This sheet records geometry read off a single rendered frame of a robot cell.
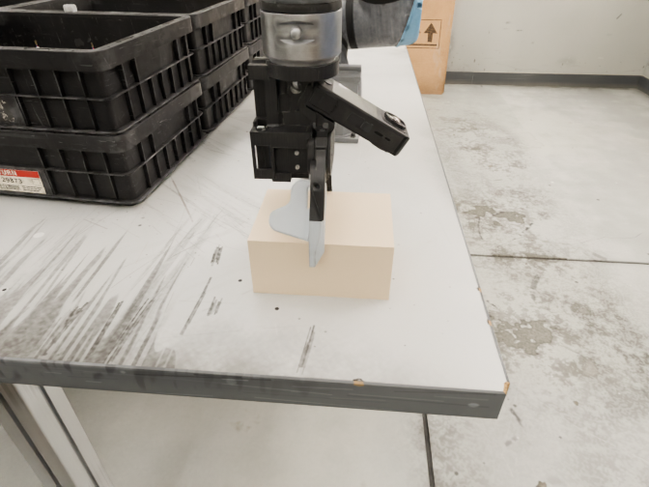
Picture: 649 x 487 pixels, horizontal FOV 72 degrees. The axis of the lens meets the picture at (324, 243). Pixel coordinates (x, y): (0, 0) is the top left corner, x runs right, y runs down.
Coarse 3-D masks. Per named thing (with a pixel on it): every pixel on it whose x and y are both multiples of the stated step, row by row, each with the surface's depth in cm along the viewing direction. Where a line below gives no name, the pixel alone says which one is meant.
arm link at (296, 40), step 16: (272, 16) 39; (288, 16) 38; (304, 16) 38; (320, 16) 39; (336, 16) 40; (272, 32) 40; (288, 32) 39; (304, 32) 39; (320, 32) 39; (336, 32) 41; (272, 48) 40; (288, 48) 40; (304, 48) 40; (320, 48) 40; (336, 48) 41; (288, 64) 41; (304, 64) 41; (320, 64) 41
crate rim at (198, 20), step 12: (48, 0) 96; (60, 0) 99; (228, 0) 97; (240, 0) 101; (84, 12) 83; (96, 12) 83; (108, 12) 83; (120, 12) 83; (204, 12) 83; (216, 12) 89; (228, 12) 95; (192, 24) 81; (204, 24) 84
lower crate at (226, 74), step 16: (224, 64) 95; (240, 64) 105; (208, 80) 88; (224, 80) 99; (240, 80) 107; (208, 96) 91; (224, 96) 100; (240, 96) 110; (208, 112) 92; (224, 112) 101; (208, 128) 93
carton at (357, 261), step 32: (288, 192) 58; (352, 192) 58; (256, 224) 52; (352, 224) 52; (384, 224) 52; (256, 256) 50; (288, 256) 50; (352, 256) 49; (384, 256) 49; (256, 288) 53; (288, 288) 53; (320, 288) 52; (352, 288) 52; (384, 288) 51
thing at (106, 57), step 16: (80, 16) 81; (96, 16) 81; (112, 16) 81; (128, 16) 80; (144, 16) 80; (160, 16) 79; (176, 16) 79; (144, 32) 66; (160, 32) 69; (176, 32) 74; (0, 48) 57; (16, 48) 57; (32, 48) 57; (48, 48) 57; (64, 48) 57; (96, 48) 57; (112, 48) 58; (128, 48) 62; (144, 48) 65; (0, 64) 58; (16, 64) 58; (32, 64) 58; (48, 64) 57; (64, 64) 57; (80, 64) 56; (96, 64) 57; (112, 64) 58
